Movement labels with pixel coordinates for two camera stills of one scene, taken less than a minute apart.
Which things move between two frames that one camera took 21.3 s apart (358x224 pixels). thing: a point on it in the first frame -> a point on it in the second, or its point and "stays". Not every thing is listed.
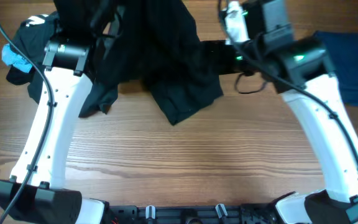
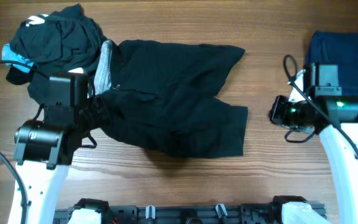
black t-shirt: (155, 42) -> (161, 97)
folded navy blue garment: (354, 56) stays
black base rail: (236, 214) stays
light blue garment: (18, 61) stays
